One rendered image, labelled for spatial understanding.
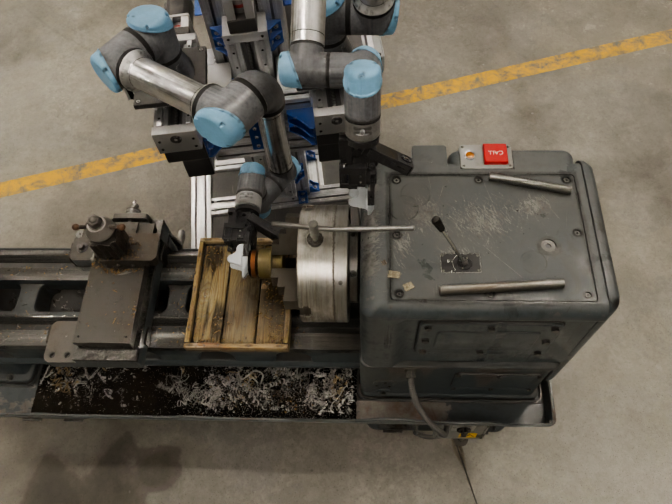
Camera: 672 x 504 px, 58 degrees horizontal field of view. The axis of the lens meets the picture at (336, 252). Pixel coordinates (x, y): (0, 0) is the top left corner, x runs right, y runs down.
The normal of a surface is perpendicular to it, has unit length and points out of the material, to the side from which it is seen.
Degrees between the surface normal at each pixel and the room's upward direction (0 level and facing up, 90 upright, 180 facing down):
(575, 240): 0
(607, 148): 0
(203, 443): 0
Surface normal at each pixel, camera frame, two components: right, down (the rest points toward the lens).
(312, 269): -0.05, 0.08
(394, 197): -0.04, -0.48
